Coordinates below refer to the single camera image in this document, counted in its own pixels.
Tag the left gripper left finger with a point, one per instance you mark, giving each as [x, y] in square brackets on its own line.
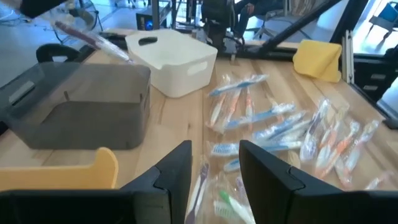
[93, 208]

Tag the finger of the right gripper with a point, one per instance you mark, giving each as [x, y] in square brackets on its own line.
[40, 7]

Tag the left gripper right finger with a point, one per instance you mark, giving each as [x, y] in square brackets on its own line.
[311, 205]

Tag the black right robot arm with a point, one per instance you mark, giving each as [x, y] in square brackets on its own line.
[217, 18]

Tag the black arched clamp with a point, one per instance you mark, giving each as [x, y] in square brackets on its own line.
[53, 47]

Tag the orange plastic bin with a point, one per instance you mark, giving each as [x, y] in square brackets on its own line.
[62, 179]

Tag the green wrapped toothbrush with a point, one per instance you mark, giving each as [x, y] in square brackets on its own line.
[233, 205]

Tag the grey translucent plastic bin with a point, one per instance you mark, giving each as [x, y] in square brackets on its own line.
[93, 124]

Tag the black computer tower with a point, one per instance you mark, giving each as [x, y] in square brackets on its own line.
[144, 21]

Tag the yellow cloth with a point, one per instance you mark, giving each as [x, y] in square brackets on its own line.
[317, 60]

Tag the white plastic bin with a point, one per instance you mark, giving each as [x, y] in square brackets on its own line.
[174, 71]

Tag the person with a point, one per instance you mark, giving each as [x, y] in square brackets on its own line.
[245, 15]

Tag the blue chair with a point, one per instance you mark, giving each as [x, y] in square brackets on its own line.
[385, 15]

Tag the silver aluminium bracket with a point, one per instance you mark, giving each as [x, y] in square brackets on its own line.
[347, 56]

